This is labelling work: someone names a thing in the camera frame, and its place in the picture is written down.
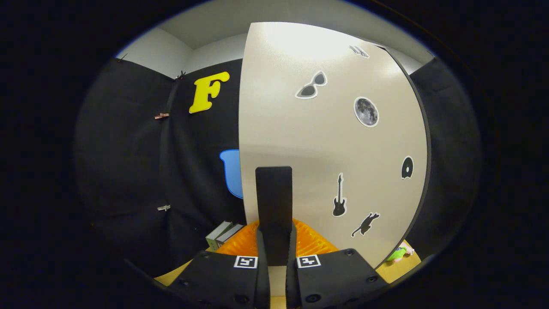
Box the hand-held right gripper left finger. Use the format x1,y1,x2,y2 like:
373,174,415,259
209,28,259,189
166,220,271,309

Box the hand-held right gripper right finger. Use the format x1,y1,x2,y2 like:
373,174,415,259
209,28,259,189
286,219,389,309

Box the black cabinet door handle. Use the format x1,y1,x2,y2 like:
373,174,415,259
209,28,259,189
255,167,293,267

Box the beige cabinet door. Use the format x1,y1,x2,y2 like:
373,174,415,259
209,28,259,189
238,21,429,269

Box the green spine book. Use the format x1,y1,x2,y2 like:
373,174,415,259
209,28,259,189
206,221,233,251

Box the green and white plush toy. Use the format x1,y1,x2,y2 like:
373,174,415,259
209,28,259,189
386,241,414,262

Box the black backdrop cloth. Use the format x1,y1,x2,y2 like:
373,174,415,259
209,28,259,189
73,56,483,279

